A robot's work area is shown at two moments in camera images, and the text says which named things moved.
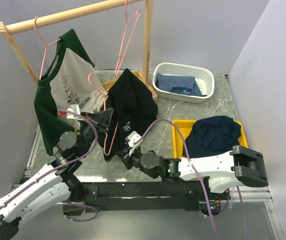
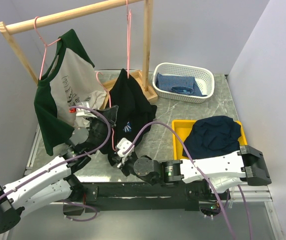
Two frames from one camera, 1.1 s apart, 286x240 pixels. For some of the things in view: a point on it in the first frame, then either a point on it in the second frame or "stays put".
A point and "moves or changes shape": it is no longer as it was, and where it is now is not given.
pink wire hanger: [104, 94] → [103, 87]
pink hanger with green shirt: [45, 48] stays put
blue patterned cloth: [185, 85] stays put
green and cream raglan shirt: [71, 87] stays put
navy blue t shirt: [212, 135] stays put
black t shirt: [135, 110] moves or changes shape
